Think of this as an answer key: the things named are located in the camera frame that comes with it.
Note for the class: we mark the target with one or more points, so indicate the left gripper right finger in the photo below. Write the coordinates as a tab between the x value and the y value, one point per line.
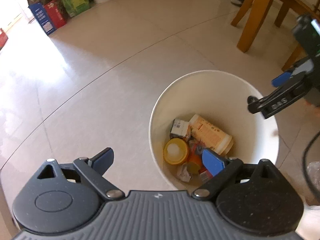
254	198

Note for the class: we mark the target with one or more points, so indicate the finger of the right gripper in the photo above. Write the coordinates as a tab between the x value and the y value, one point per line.
281	79
285	95

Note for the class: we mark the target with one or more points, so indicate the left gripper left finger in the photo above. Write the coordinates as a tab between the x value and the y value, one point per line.
62	197

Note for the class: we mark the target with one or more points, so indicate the white plastic waste bin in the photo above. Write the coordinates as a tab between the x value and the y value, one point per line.
220	98

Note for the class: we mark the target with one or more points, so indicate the beige milk tea cup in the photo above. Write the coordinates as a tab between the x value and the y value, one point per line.
210	136

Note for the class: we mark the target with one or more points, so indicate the clear plastic wrapper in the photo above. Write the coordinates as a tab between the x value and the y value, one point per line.
196	147

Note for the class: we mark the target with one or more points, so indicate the white paper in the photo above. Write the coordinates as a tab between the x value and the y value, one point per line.
183	174

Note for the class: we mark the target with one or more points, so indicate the small milk carton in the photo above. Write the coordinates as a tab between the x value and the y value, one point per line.
180	129

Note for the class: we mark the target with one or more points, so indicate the orange plastic cup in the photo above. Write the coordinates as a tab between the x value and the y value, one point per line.
176	151

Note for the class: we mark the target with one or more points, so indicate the red drink can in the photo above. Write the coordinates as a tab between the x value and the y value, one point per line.
205	175

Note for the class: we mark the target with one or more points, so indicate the clear plastic cup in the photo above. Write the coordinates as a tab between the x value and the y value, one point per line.
194	164

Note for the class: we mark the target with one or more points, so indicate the red cardboard box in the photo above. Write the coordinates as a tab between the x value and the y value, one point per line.
55	14

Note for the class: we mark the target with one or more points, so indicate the blue cardboard box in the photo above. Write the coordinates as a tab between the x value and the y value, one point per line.
42	18

